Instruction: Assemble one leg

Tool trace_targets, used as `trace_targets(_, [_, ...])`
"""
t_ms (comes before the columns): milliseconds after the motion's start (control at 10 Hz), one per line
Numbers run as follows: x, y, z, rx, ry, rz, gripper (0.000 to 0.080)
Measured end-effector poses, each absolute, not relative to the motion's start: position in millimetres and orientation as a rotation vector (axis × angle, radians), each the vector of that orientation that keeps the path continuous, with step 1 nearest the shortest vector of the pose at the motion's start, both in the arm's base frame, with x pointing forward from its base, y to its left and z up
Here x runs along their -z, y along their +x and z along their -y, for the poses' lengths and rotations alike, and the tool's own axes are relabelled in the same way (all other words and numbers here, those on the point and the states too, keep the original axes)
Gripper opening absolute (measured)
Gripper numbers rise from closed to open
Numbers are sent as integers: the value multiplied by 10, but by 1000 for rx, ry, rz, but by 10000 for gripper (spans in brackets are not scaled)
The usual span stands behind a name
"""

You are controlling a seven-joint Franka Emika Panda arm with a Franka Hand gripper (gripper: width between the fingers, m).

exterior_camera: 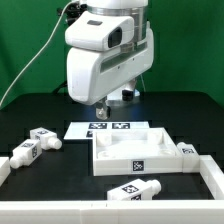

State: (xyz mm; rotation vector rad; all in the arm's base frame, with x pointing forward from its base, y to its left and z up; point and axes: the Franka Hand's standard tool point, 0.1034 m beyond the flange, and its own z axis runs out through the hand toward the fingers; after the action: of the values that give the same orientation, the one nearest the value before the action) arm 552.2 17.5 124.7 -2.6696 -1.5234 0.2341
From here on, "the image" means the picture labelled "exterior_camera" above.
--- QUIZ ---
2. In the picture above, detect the white cable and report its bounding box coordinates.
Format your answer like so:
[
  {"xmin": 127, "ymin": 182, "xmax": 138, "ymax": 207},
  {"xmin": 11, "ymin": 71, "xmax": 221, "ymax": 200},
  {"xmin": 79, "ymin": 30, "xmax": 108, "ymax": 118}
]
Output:
[{"xmin": 0, "ymin": 0, "xmax": 77, "ymax": 108}]

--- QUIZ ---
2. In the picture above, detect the white square tabletop part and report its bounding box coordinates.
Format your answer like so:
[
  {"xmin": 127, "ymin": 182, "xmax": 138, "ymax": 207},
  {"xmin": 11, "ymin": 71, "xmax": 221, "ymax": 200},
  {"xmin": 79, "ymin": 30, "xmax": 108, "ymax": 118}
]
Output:
[{"xmin": 92, "ymin": 128, "xmax": 183, "ymax": 176}]

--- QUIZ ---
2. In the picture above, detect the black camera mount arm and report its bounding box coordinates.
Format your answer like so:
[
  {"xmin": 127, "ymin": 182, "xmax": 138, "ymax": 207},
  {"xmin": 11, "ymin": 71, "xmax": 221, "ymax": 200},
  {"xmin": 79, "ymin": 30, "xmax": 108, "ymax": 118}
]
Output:
[{"xmin": 57, "ymin": 2, "xmax": 87, "ymax": 26}]

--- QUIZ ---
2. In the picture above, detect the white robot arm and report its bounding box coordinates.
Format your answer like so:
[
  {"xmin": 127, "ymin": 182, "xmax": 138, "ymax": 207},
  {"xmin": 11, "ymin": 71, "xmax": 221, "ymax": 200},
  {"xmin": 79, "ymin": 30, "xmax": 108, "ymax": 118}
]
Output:
[{"xmin": 65, "ymin": 0, "xmax": 154, "ymax": 120}]

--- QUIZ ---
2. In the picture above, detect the black cable on table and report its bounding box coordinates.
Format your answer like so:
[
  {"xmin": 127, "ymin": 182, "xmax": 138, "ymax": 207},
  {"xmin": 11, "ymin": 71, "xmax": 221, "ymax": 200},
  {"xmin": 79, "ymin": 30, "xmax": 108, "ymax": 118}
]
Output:
[{"xmin": 52, "ymin": 80, "xmax": 69, "ymax": 94}]

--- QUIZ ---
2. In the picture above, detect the white obstacle fence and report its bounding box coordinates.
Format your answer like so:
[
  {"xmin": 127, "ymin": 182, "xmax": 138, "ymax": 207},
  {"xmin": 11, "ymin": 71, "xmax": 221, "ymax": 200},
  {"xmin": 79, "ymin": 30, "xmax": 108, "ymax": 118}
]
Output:
[{"xmin": 0, "ymin": 155, "xmax": 224, "ymax": 224}]

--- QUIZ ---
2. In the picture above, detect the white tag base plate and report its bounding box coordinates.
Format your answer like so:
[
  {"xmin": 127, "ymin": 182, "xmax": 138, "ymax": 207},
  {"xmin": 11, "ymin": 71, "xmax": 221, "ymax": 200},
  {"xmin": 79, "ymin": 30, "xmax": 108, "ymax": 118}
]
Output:
[{"xmin": 64, "ymin": 121, "xmax": 149, "ymax": 140}]

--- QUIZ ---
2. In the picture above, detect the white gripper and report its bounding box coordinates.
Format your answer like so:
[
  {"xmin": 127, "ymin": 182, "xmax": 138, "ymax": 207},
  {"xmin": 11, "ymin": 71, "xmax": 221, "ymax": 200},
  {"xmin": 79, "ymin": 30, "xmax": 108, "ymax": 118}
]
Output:
[{"xmin": 67, "ymin": 26, "xmax": 154, "ymax": 120}]

